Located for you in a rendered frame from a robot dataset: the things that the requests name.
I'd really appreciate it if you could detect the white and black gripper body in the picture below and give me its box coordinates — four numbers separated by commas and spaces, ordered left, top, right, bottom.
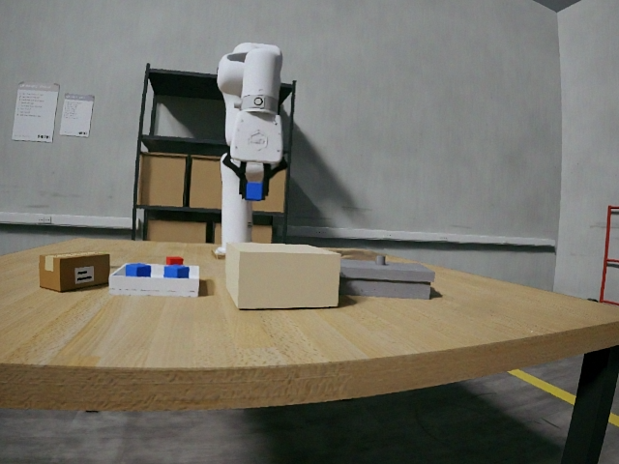
230, 108, 282, 165

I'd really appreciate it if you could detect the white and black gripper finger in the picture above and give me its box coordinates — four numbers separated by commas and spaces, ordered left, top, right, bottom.
261, 155, 288, 200
222, 148, 248, 199

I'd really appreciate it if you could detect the red block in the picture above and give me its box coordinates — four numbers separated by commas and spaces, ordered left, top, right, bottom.
166, 256, 183, 266

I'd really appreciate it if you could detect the blue block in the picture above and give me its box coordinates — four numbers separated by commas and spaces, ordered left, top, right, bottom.
245, 182, 262, 201
163, 265, 190, 278
126, 263, 151, 277

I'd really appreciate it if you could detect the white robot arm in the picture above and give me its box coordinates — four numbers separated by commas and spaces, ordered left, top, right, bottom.
218, 43, 282, 253

